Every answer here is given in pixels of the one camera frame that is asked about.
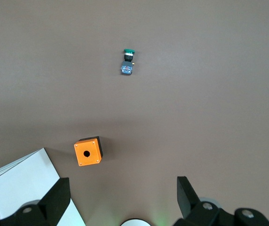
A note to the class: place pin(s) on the green push button switch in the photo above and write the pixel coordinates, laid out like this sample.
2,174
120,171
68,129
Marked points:
127,67

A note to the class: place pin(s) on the brown table mat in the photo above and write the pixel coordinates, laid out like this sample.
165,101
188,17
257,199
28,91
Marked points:
172,94

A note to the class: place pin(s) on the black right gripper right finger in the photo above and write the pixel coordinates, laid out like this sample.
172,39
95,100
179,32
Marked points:
191,207

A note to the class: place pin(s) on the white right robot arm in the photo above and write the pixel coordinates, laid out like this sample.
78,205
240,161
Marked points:
135,223

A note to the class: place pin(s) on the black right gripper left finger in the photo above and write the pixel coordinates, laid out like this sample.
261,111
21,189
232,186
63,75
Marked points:
52,204

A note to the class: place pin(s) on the orange button enclosure box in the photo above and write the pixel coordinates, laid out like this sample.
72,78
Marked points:
87,154

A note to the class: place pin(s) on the white drawer cabinet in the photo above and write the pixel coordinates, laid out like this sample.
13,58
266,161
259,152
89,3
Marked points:
19,179

